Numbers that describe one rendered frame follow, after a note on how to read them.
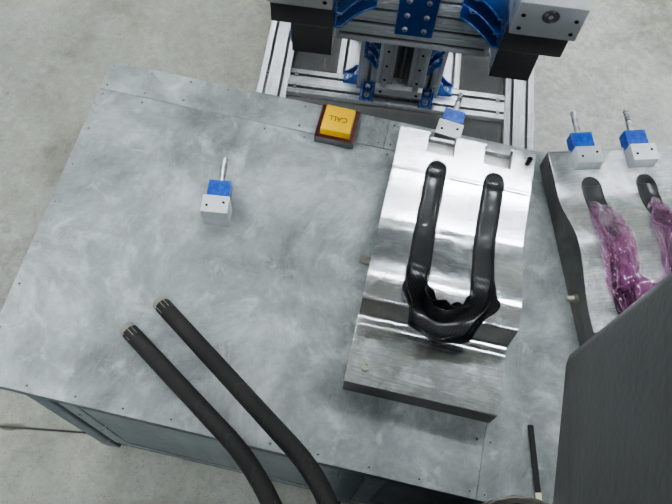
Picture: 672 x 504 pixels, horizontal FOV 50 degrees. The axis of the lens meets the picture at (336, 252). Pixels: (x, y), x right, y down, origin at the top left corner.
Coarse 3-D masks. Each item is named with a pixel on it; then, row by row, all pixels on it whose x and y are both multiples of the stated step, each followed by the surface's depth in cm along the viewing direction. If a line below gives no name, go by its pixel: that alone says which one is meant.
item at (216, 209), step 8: (224, 160) 139; (224, 168) 139; (224, 176) 138; (208, 184) 136; (216, 184) 136; (224, 184) 136; (208, 192) 135; (216, 192) 136; (224, 192) 136; (208, 200) 133; (216, 200) 133; (224, 200) 133; (200, 208) 133; (208, 208) 133; (216, 208) 133; (224, 208) 133; (208, 216) 134; (216, 216) 134; (224, 216) 134; (216, 224) 137; (224, 224) 137
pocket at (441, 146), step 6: (432, 138) 138; (438, 138) 138; (432, 144) 139; (438, 144) 139; (444, 144) 139; (450, 144) 138; (426, 150) 139; (432, 150) 139; (438, 150) 139; (444, 150) 139; (450, 150) 139
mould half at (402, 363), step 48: (480, 144) 136; (480, 192) 133; (528, 192) 133; (384, 240) 126; (384, 288) 119; (432, 288) 119; (384, 336) 123; (480, 336) 122; (384, 384) 120; (432, 384) 120; (480, 384) 121
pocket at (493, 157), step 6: (486, 150) 138; (492, 150) 138; (498, 150) 138; (486, 156) 139; (492, 156) 139; (498, 156) 138; (504, 156) 138; (510, 156) 138; (486, 162) 138; (492, 162) 138; (498, 162) 138; (504, 162) 138; (510, 162) 136; (510, 168) 135
